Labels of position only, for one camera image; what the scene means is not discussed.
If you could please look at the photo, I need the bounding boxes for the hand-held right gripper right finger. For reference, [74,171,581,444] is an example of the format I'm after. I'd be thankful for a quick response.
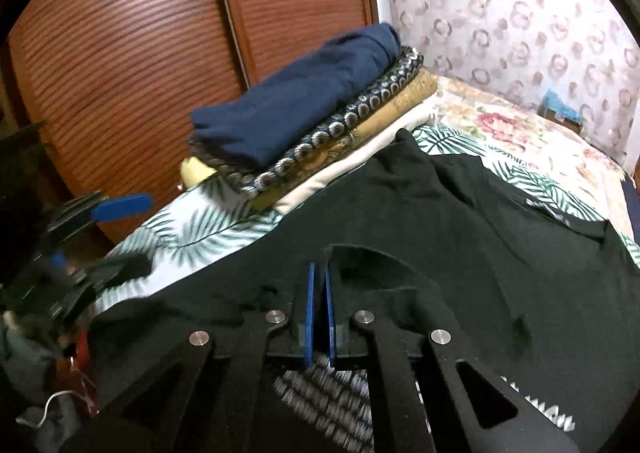
[324,263,581,453]

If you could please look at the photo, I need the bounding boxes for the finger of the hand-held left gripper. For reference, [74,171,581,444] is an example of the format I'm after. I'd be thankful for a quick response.
[60,253,153,314]
[47,190,154,239]

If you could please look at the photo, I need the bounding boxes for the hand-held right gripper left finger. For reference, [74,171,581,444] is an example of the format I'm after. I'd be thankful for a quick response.
[65,262,317,453]

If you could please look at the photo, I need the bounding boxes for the black sweatshirt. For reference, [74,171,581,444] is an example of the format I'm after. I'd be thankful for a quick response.
[87,128,640,453]

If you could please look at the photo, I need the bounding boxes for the palm leaf blanket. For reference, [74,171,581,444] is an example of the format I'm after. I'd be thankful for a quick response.
[95,123,640,314]

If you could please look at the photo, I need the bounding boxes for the dark circle-patterned folded cloth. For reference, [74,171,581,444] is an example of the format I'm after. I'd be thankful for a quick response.
[187,46,426,196]

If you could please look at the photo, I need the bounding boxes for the navy folded garment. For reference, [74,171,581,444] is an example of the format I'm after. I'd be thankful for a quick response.
[190,23,402,169]

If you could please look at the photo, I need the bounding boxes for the gold folded cloth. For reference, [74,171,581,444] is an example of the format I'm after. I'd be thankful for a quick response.
[250,70,440,211]

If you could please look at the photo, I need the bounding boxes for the floral blanket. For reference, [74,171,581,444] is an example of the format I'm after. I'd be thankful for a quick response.
[430,74,626,234]

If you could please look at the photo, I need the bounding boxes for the small cardboard box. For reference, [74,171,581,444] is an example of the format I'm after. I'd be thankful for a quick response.
[537,106,586,135]

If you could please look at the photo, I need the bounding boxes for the blue plastic bag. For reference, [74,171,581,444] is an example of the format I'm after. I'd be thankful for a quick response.
[542,90,581,116]

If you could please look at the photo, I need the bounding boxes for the navy bed sheet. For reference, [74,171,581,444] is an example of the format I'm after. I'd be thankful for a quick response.
[620,173,640,239]

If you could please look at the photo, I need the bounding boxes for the circle-patterned sheer curtain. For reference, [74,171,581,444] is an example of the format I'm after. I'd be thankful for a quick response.
[377,0,640,169]

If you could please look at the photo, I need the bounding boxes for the grey cloth with white cord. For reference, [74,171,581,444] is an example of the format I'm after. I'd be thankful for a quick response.
[0,323,96,453]

